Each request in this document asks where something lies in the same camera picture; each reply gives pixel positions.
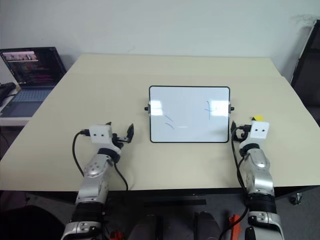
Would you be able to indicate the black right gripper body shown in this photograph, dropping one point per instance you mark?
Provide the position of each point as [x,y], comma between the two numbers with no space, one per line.
[243,132]

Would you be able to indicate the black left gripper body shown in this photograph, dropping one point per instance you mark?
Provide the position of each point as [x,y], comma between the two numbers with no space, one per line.
[117,141]

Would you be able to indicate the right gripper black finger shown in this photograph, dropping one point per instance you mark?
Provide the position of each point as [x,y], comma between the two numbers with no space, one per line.
[233,127]

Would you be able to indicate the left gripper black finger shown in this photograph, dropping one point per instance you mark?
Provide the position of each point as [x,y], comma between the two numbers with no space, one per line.
[130,133]
[109,123]

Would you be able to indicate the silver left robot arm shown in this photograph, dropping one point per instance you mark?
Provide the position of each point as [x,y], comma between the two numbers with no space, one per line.
[93,175]

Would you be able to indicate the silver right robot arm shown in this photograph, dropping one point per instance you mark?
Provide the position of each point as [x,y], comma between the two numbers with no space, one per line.
[260,180]

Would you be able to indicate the yellow eraser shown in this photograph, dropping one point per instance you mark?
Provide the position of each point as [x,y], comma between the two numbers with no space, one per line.
[258,118]

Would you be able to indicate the black-framed small whiteboard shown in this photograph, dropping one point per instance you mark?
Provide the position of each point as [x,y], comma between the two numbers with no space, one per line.
[189,114]

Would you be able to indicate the black bar under table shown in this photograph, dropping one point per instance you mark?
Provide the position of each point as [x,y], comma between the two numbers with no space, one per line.
[175,202]

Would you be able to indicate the table caster wheel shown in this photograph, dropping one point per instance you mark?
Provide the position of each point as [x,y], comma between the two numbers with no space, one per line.
[296,198]

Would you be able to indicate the black cabinet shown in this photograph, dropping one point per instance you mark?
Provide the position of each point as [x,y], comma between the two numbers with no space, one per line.
[308,67]

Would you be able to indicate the open blue laptop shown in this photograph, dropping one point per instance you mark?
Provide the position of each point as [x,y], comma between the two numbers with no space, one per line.
[30,75]

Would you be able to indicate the orange clamp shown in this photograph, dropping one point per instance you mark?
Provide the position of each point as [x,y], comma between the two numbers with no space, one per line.
[116,235]
[235,226]

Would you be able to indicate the white side desk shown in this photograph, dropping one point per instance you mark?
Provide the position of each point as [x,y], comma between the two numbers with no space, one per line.
[12,121]

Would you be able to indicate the dark grey rounded shape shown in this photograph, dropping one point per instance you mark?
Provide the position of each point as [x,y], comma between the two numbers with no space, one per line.
[206,226]

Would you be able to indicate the large black rounded shape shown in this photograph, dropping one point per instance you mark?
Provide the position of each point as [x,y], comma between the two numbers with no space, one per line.
[27,223]

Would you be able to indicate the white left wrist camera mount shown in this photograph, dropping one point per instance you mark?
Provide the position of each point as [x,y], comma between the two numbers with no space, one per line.
[100,135]

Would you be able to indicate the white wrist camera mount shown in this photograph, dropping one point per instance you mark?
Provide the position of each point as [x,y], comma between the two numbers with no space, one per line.
[260,131]
[100,135]

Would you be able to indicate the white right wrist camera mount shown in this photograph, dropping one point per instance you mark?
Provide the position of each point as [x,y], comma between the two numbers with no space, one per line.
[260,131]

